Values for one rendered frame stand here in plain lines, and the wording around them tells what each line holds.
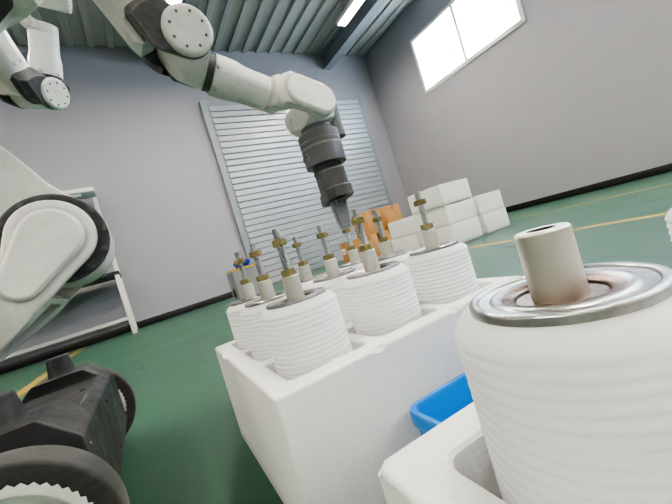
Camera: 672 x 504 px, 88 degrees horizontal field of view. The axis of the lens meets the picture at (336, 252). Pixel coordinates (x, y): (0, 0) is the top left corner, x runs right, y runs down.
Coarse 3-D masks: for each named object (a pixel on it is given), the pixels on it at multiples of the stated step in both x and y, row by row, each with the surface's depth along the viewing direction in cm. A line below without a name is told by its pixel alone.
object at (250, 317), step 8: (264, 304) 49; (248, 312) 49; (256, 312) 48; (248, 320) 49; (256, 320) 48; (248, 328) 49; (256, 328) 49; (248, 336) 50; (256, 336) 49; (264, 336) 48; (256, 344) 49; (264, 344) 48; (256, 352) 50; (264, 352) 49; (256, 360) 50; (264, 360) 49
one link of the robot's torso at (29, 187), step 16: (0, 160) 53; (16, 160) 54; (0, 176) 52; (16, 176) 53; (32, 176) 54; (0, 192) 52; (16, 192) 53; (32, 192) 54; (48, 192) 55; (64, 192) 56; (0, 208) 52; (16, 208) 52; (80, 208) 56; (0, 224) 50; (96, 224) 57; (0, 240) 50; (112, 240) 62; (96, 256) 56; (112, 256) 65; (80, 272) 55; (96, 272) 59
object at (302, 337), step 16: (304, 304) 38; (320, 304) 39; (336, 304) 41; (272, 320) 38; (288, 320) 38; (304, 320) 38; (320, 320) 38; (336, 320) 40; (272, 336) 39; (288, 336) 38; (304, 336) 38; (320, 336) 38; (336, 336) 39; (272, 352) 40; (288, 352) 38; (304, 352) 38; (320, 352) 38; (336, 352) 39; (288, 368) 38; (304, 368) 38
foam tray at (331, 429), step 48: (480, 288) 54; (384, 336) 41; (432, 336) 41; (240, 384) 49; (288, 384) 35; (336, 384) 35; (384, 384) 38; (432, 384) 41; (288, 432) 32; (336, 432) 34; (384, 432) 37; (288, 480) 37; (336, 480) 34
